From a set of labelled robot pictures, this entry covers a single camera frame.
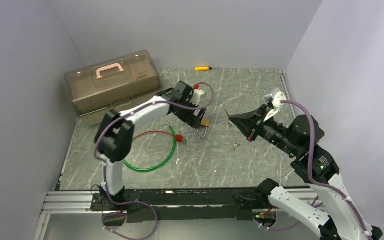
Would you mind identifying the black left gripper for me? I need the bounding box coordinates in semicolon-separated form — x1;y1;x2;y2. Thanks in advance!
174;98;207;130

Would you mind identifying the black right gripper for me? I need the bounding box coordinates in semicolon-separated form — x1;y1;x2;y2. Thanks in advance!
228;102;299;156

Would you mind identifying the brass padlock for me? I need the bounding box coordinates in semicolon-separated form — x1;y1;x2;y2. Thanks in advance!
196;117;211;139

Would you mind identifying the bunch of small keys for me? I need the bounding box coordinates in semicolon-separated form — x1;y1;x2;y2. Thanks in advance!
233;140;242;151

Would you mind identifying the red cable padlock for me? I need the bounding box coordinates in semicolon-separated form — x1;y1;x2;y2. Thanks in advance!
133;130;184;143

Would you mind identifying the green cable lock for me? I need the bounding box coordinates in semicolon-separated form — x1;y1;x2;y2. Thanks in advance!
124;121;178;173

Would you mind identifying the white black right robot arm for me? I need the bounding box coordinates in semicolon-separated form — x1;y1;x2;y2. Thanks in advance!
228;104;383;240

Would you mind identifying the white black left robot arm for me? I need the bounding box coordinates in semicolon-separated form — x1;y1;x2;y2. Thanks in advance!
93;81;208;210

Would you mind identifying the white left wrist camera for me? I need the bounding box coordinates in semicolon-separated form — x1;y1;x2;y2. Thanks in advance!
190;84;205;106

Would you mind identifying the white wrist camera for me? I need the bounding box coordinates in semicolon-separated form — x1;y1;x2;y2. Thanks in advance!
263;90;287;123
190;84;205;106

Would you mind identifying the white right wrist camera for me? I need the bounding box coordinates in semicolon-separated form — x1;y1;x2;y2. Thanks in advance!
263;90;287;123

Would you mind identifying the yellow handled screwdriver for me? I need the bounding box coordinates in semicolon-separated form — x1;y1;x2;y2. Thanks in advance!
194;66;213;72

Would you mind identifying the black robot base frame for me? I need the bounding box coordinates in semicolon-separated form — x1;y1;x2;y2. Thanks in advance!
90;187;277;227

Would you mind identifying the brown translucent toolbox pink handle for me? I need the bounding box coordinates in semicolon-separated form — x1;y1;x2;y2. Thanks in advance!
64;50;163;126

